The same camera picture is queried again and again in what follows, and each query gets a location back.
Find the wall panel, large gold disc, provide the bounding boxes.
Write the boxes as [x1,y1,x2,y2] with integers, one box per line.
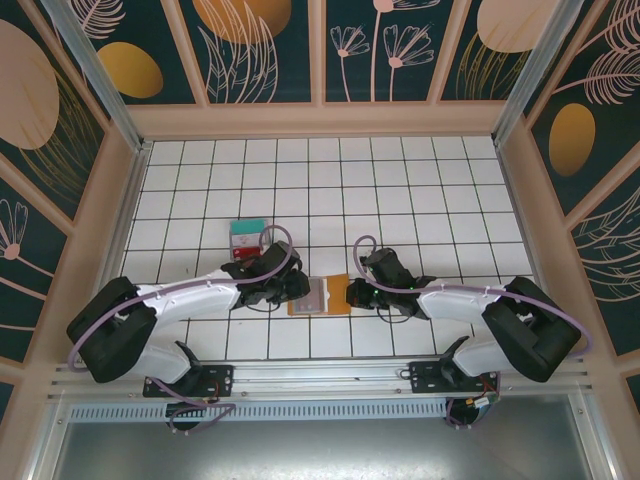
[177,0,321,106]

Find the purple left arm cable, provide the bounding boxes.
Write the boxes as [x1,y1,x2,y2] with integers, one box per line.
[66,224,296,434]

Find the wall panel, gold oval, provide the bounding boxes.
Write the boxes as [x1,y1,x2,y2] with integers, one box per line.
[82,0,209,106]

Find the wall panel, single pink flower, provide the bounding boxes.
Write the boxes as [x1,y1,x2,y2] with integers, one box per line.
[0,149,71,366]

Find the wall panel, oval and fern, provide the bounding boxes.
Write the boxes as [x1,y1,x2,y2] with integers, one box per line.
[524,0,640,219]

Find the small circuit board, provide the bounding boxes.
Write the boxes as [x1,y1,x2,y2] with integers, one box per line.
[467,392,502,416]
[167,397,224,426]

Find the wall panel, huge pale disc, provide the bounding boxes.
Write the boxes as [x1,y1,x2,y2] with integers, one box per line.
[0,0,111,226]

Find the grey slotted cable duct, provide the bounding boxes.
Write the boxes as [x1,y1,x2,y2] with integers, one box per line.
[67,402,451,425]

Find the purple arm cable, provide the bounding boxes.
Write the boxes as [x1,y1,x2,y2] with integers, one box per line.
[66,224,296,434]
[353,233,596,431]

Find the grey metal sheet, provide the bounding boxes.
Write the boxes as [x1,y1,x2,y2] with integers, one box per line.
[29,418,619,480]

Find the tan leather card holder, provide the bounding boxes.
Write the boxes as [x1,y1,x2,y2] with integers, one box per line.
[287,273,354,318]

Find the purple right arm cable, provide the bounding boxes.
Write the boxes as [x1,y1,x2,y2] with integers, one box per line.
[353,233,596,431]

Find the wall panel, pink flowers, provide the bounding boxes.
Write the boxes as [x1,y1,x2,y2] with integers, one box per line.
[319,0,446,106]

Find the aluminium corner post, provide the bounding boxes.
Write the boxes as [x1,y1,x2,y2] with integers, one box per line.
[492,0,596,146]
[39,0,151,154]

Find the wall panel, pink leaf outlines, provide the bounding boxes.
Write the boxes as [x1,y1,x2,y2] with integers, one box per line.
[567,182,640,359]

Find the aluminium floor edge rail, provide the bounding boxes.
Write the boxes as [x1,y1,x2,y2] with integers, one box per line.
[112,141,154,281]
[492,141,541,281]

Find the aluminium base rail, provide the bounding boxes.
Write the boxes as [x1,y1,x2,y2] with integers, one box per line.
[47,352,594,401]

